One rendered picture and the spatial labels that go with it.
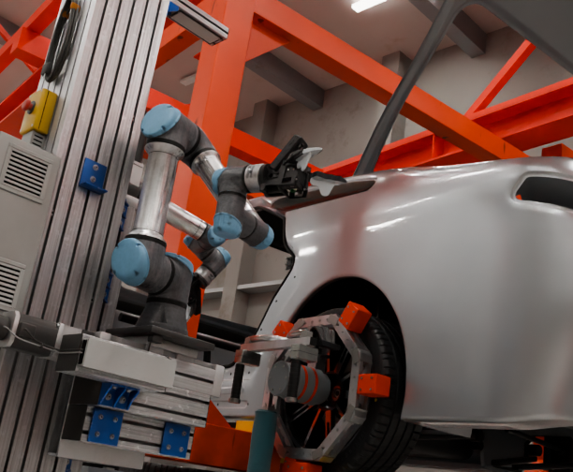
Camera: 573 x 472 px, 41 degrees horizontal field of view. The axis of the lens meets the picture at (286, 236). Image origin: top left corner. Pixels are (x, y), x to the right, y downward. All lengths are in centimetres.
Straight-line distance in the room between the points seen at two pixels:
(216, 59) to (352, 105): 807
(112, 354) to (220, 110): 180
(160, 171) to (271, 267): 925
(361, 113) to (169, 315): 933
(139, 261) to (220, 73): 163
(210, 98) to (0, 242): 162
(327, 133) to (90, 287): 958
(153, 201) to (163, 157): 14
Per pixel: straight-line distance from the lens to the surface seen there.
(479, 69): 1035
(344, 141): 1128
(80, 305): 219
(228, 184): 199
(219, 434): 321
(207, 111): 340
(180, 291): 216
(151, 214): 212
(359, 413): 273
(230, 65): 356
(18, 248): 207
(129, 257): 206
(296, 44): 397
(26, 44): 601
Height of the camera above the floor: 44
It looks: 19 degrees up
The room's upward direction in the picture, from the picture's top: 8 degrees clockwise
